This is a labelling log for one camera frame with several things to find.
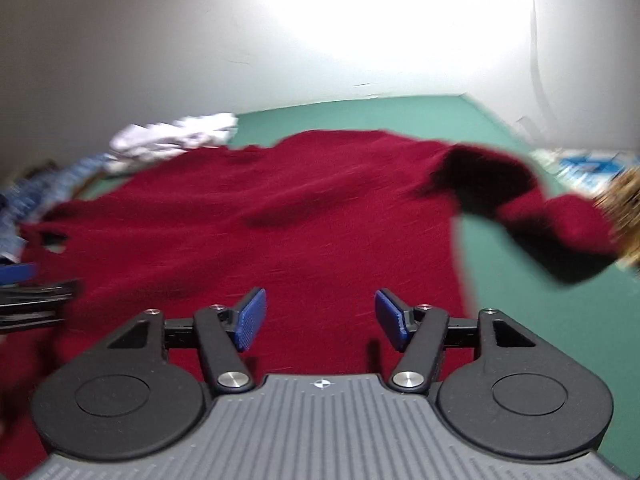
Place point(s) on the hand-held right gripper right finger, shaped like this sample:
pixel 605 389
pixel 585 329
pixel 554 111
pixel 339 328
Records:
pixel 390 317

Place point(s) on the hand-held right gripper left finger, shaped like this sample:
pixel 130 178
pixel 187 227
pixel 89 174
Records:
pixel 250 320

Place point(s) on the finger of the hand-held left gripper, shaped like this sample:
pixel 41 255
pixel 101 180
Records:
pixel 20 274

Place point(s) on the dark red sweater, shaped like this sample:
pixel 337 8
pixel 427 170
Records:
pixel 300 220

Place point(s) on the blue flower patterned cloth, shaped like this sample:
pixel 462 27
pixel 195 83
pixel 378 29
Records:
pixel 45 190

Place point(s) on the green table cloth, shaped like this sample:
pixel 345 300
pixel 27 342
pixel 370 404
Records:
pixel 525 300

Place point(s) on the white folded shirt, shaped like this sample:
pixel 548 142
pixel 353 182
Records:
pixel 175 135

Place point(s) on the blue plastic tray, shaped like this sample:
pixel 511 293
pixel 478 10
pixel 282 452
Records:
pixel 590 166

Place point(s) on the brown patterned cloth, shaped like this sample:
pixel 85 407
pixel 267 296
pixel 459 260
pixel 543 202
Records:
pixel 622 210

